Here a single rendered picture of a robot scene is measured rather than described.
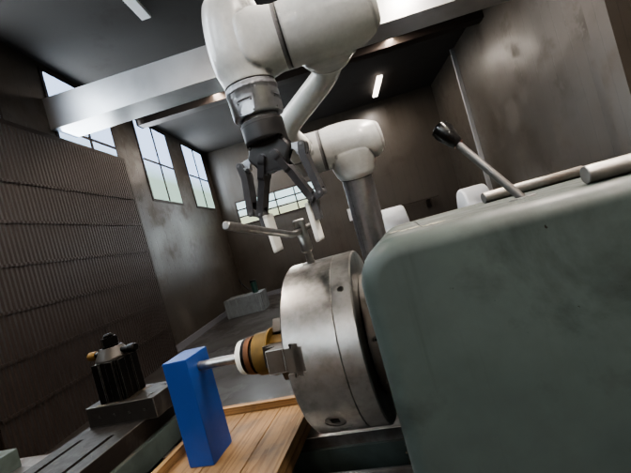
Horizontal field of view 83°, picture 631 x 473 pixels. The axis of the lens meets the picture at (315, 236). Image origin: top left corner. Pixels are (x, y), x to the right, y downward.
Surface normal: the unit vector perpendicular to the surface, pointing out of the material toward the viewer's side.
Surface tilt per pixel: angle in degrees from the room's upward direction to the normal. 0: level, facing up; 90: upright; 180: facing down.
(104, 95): 90
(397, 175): 90
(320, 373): 90
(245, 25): 93
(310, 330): 68
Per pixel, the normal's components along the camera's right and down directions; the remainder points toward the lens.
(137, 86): -0.07, 0.02
